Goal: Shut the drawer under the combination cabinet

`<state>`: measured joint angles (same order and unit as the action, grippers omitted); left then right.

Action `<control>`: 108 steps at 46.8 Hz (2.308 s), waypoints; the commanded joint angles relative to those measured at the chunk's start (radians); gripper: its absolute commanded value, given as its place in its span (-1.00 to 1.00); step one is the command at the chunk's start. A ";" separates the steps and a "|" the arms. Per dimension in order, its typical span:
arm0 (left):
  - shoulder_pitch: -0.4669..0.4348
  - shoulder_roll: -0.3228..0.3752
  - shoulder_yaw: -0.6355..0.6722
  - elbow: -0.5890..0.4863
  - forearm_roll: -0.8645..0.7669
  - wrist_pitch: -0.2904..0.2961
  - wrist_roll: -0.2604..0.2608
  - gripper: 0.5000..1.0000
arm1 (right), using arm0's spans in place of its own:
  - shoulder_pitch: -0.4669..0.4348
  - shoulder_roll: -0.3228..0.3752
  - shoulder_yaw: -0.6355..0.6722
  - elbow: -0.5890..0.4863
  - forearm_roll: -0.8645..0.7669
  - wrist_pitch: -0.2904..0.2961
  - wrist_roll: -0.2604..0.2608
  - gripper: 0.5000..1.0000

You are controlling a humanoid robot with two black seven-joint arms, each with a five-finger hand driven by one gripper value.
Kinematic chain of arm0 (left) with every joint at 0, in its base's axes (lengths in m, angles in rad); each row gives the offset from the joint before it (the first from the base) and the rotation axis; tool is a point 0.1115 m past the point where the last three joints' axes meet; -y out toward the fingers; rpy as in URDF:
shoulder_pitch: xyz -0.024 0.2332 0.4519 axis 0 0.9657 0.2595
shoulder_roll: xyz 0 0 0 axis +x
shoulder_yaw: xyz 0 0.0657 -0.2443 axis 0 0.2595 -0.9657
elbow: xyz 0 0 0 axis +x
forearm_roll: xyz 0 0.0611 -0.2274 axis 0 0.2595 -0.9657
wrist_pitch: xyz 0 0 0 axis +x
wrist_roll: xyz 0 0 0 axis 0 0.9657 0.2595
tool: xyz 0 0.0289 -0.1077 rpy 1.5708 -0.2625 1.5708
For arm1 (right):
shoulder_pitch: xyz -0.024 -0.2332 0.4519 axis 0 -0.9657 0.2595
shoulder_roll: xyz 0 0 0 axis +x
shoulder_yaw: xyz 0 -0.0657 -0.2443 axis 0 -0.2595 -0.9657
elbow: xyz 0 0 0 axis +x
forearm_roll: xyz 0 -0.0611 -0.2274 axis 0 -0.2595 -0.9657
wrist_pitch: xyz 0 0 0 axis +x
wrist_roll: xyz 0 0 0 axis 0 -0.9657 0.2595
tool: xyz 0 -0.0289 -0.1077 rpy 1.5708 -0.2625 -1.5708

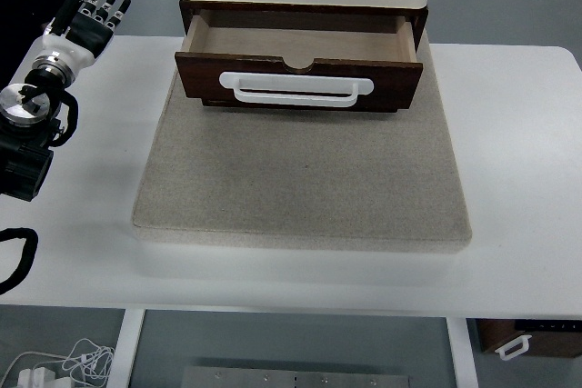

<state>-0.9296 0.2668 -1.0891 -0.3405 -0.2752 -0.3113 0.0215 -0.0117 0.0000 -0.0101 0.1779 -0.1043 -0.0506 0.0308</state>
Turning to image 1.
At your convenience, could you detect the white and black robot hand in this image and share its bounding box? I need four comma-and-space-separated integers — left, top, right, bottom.
34, 0, 133, 72

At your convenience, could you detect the white drawer handle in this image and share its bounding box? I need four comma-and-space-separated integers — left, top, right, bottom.
218, 71, 375, 110

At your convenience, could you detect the dark wooden drawer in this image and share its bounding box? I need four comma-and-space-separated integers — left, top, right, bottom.
175, 8, 425, 114

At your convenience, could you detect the grey fabric mat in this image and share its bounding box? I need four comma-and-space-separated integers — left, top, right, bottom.
131, 35, 473, 255

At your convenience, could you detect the white table leg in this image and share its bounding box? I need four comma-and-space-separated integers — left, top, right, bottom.
445, 316, 479, 388
108, 309, 146, 388

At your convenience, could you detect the white charger plug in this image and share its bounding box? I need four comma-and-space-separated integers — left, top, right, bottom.
17, 367, 56, 388

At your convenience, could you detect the brown wooden box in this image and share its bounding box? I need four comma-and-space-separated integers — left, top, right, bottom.
475, 318, 582, 360

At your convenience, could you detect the white cable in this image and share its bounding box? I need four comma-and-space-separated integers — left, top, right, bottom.
0, 337, 117, 388

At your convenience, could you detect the white box handle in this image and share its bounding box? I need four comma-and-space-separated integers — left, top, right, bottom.
495, 333, 533, 362

